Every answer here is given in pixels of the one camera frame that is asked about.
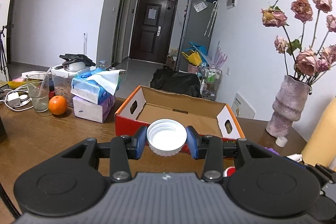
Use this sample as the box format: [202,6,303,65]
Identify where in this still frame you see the white bottle cap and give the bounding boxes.
[146,119,187,156]

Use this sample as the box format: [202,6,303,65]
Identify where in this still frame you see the red white lint brush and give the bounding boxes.
[223,166,236,177]

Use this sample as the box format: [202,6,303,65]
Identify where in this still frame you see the red cardboard box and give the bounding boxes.
[114,86,245,140]

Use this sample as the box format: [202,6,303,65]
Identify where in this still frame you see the yellow thermos jug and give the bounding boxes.
[301,98,335,166]

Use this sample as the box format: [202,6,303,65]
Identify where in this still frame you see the black bag on chair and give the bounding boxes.
[150,65,202,98]

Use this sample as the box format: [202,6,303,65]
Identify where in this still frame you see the white purple tissue pack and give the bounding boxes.
[73,96,116,123]

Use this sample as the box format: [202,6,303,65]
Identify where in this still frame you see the blue tissue pack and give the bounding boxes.
[71,68,126,105]

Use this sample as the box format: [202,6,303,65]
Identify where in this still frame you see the purple ridged cap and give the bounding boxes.
[264,147,280,156]

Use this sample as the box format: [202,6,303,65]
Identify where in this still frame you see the white tape roll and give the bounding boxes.
[276,136,288,148]

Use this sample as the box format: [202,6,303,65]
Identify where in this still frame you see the blue yellow bags pile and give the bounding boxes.
[181,42,209,67]

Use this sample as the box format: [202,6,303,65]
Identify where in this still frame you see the orange fruit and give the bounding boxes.
[49,96,68,116]

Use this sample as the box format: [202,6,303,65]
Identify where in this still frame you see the clear food container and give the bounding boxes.
[51,65,90,107]

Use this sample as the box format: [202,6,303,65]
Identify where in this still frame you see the dark entrance door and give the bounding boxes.
[129,0,178,64]

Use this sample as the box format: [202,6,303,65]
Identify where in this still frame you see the black headset on container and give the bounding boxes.
[59,53,96,67]

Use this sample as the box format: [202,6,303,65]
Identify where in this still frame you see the pink textured vase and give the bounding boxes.
[266,75,311,138]

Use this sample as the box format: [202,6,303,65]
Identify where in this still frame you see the clear drinking glass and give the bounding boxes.
[26,73,50,113]

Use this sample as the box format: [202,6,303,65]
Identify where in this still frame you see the grey refrigerator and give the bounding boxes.
[174,0,214,72]

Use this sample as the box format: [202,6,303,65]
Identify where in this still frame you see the dried pink roses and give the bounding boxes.
[261,0,335,86]

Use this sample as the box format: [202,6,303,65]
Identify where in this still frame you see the wire trolley with bottles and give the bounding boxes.
[200,67,223,101]

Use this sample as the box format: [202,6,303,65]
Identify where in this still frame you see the white charger with cables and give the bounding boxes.
[1,85,33,112]

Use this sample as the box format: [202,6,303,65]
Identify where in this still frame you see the camera tripod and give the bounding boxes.
[0,26,12,82]

